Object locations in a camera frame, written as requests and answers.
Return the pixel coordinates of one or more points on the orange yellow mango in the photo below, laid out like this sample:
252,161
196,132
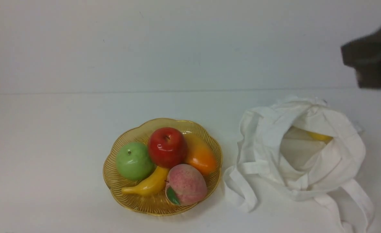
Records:
199,155

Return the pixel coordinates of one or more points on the amber ribbed plastic fruit plate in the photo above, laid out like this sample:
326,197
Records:
157,204

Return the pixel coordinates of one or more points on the yellow fruit inside bag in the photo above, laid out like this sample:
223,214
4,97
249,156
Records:
319,137

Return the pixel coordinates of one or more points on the pink peach with leaf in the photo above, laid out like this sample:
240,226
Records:
185,185

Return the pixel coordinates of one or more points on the yellow banana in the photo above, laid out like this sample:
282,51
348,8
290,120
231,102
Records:
152,185

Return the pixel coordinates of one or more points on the green apple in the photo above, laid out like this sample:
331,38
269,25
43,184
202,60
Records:
133,161

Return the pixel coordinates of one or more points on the red apple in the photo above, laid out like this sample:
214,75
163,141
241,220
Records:
167,147

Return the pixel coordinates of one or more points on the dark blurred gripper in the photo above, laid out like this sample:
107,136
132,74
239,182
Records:
364,56

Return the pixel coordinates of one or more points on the white cloth tote bag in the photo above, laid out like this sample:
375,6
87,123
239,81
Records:
274,145

